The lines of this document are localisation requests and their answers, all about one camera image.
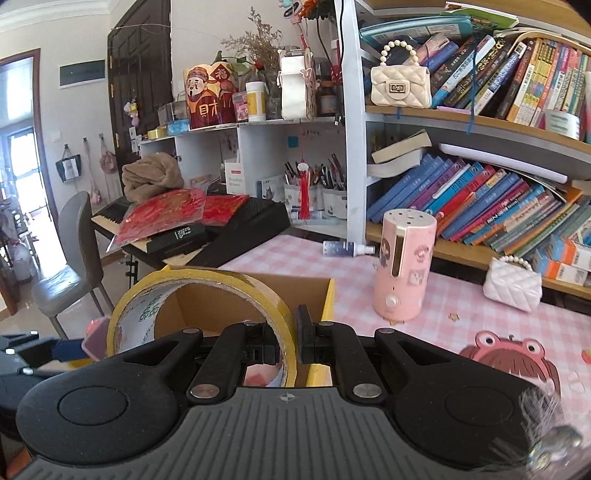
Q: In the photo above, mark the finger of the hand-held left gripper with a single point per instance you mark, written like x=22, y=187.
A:
x=69, y=350

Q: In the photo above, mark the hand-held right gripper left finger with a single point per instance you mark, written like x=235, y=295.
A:
x=231, y=350

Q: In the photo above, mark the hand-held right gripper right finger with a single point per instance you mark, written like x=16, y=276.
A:
x=304, y=337

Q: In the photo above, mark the pink purple small toy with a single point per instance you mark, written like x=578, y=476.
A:
x=97, y=339

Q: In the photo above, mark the cardboard box with yellow rim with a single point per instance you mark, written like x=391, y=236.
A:
x=207, y=300

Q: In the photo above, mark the yellow tape roll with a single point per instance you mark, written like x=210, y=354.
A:
x=221, y=277

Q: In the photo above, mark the grey chair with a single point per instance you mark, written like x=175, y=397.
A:
x=74, y=258

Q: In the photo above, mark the small spray bottle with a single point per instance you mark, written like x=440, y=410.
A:
x=339, y=248

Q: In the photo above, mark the keyboard stand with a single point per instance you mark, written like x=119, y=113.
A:
x=133, y=272

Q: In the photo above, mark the pink cartoon humidifier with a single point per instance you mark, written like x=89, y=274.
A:
x=401, y=286

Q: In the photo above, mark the black slim box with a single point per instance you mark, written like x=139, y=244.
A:
x=178, y=237

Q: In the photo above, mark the black electric keyboard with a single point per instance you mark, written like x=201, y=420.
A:
x=249, y=221

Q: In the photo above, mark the white pen holder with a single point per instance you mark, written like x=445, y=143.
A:
x=295, y=203
x=334, y=205

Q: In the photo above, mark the red tassel ornament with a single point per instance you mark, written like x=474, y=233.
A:
x=304, y=198

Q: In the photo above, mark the small red paper sheet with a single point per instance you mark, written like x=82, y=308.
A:
x=226, y=207

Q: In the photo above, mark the cat picture card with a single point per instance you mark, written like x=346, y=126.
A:
x=271, y=189

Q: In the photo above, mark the red plastic packet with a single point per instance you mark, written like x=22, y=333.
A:
x=161, y=212

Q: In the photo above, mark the pink checkered desk mat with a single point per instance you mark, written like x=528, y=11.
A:
x=461, y=332

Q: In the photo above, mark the bunch of pens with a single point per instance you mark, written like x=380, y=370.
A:
x=323, y=175

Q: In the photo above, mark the white straws box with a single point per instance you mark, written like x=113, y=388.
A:
x=236, y=180

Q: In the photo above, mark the black white tote bag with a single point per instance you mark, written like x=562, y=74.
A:
x=68, y=168

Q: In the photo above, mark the brown towel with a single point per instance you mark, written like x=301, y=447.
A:
x=152, y=177

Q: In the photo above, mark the pink hanging bag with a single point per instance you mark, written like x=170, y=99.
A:
x=108, y=161

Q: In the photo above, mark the white cubby shelf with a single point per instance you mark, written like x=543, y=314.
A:
x=258, y=143

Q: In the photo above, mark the wooden bookshelf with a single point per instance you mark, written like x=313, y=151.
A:
x=353, y=138

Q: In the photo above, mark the white quilted handbag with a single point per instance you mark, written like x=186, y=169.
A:
x=512, y=290

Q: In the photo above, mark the row of blue red books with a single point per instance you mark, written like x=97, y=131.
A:
x=475, y=203

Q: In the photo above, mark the blue flat box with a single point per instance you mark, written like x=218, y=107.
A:
x=178, y=128

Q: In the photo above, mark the pink small box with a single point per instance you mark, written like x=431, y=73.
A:
x=240, y=108

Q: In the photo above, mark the white jar yellow label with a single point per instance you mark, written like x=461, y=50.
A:
x=256, y=104

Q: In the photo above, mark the white paper bag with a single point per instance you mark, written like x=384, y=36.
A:
x=293, y=90

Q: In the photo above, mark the red cartoon figure tin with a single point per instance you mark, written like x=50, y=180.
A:
x=207, y=99

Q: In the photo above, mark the white tube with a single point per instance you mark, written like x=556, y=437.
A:
x=503, y=161

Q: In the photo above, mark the stack of orange blue boxes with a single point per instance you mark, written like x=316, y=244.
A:
x=565, y=258

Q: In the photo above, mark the dark brown door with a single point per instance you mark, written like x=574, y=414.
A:
x=138, y=83

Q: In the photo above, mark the dried flower bunch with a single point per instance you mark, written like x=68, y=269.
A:
x=256, y=37

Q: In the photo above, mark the teal zip pouch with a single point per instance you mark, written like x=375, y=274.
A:
x=411, y=28

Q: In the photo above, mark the white teal cup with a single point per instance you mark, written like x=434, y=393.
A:
x=562, y=124

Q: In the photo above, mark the row of books on shelf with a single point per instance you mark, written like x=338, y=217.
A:
x=521, y=78

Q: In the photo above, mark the green wall panel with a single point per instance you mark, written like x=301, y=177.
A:
x=82, y=74

